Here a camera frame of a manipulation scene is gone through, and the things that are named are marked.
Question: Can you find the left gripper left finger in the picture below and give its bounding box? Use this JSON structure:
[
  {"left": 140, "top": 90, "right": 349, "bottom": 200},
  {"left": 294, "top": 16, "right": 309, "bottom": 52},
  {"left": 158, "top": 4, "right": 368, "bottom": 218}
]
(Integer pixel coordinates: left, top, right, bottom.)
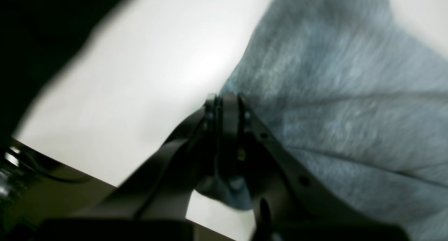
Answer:
[{"left": 36, "top": 94, "right": 217, "bottom": 241}]

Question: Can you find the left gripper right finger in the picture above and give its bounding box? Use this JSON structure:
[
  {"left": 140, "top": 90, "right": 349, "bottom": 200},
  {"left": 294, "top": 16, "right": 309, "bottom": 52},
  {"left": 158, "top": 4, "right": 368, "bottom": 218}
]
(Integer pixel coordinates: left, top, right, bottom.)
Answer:
[{"left": 220, "top": 93, "right": 409, "bottom": 241}]

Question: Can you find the grey T-shirt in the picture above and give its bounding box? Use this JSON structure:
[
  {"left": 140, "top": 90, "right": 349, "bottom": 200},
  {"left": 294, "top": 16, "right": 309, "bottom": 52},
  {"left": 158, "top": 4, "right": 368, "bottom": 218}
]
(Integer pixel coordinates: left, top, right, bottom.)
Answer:
[{"left": 196, "top": 0, "right": 448, "bottom": 241}]

